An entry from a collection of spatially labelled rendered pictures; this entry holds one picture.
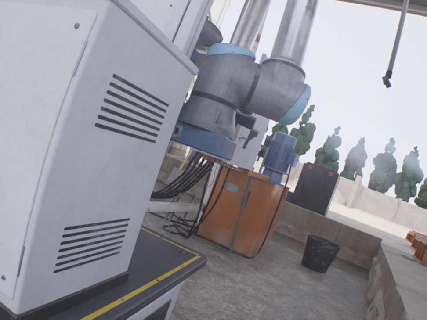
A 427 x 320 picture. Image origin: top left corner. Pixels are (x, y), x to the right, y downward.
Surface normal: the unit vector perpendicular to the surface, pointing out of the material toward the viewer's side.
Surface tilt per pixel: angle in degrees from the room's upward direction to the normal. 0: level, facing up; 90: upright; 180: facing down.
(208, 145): 90
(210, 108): 70
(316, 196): 90
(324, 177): 90
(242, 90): 119
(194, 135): 90
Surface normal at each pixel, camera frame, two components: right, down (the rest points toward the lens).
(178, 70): 0.90, 0.33
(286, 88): 0.17, -0.07
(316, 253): -0.51, 0.01
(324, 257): -0.05, 0.18
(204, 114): 0.03, -0.31
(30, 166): -0.28, -0.06
